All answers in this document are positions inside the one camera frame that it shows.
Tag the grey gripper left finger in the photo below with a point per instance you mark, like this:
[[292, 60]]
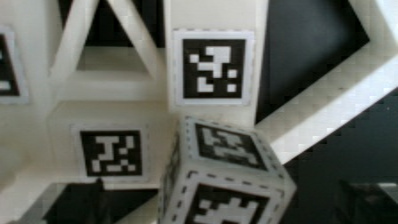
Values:
[[75, 203]]

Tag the white chair seat part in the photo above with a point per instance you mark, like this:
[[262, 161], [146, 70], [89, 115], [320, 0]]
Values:
[[347, 90]]

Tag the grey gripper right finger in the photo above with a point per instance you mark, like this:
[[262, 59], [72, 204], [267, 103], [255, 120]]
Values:
[[367, 203]]

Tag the white chair back part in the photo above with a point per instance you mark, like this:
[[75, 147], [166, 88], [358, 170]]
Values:
[[95, 72]]

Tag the white tagged cube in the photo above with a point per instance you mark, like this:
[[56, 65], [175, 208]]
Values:
[[226, 185]]

